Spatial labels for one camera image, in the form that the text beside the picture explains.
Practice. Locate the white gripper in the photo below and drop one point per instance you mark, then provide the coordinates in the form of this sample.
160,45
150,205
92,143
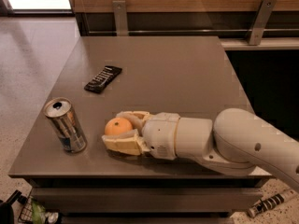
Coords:
160,134

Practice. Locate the orange fruit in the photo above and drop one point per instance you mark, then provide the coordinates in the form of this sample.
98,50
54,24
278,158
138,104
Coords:
118,126

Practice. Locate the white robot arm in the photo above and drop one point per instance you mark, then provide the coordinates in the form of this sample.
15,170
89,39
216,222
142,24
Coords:
234,143

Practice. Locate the silver blue redbull can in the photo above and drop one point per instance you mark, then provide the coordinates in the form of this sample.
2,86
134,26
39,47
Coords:
62,116

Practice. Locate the black snack bar wrapper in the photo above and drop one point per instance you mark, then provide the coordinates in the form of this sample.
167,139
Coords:
102,79

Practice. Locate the grey table drawer front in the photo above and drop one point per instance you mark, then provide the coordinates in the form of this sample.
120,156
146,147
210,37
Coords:
146,200

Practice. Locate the black object on floor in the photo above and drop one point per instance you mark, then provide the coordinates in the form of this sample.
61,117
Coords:
6,210

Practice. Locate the black white striped tool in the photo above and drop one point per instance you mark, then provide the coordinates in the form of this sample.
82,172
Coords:
271,202

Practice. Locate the left metal bracket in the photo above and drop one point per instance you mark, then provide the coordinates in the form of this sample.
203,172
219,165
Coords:
120,17

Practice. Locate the metal bracket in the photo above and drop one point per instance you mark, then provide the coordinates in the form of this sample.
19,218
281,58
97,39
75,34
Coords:
120,17
261,19

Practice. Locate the wire basket with green item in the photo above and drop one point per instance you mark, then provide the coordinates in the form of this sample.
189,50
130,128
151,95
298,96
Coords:
35,213

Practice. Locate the right metal bracket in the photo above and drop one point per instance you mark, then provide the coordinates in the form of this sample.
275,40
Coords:
261,19

